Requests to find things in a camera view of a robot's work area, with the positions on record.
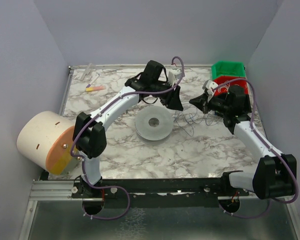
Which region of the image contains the thin blue cable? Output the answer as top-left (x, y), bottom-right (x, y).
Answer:
top-left (171, 103), bottom-right (225, 137)

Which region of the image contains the white perforated cable spool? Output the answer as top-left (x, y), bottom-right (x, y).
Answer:
top-left (134, 106), bottom-right (174, 142)

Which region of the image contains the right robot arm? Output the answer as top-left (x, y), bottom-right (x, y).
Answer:
top-left (189, 80), bottom-right (299, 200)

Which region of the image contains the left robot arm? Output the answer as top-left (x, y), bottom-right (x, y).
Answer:
top-left (70, 60), bottom-right (185, 189)

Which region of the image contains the red storage bin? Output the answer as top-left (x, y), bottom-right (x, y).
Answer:
top-left (213, 75), bottom-right (249, 96)

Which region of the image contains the green storage bin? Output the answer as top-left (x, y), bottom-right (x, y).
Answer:
top-left (211, 61), bottom-right (246, 80)

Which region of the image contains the pink yellow highlighter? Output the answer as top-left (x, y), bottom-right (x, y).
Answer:
top-left (85, 85), bottom-right (106, 92)

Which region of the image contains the white purple pen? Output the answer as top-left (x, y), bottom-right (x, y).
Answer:
top-left (86, 75), bottom-right (99, 88)

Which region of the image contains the clear plastic T piece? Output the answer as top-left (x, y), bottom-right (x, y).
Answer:
top-left (80, 63), bottom-right (93, 81)

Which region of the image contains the beige cylinder with orange disc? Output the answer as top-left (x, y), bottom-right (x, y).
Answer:
top-left (16, 111), bottom-right (79, 176)

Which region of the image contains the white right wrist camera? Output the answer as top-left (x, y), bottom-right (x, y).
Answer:
top-left (202, 80), bottom-right (219, 97)

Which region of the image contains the white cable bundle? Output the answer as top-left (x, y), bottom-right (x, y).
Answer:
top-left (216, 82), bottom-right (238, 94)

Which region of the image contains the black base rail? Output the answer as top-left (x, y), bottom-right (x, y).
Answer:
top-left (71, 177), bottom-right (248, 209)

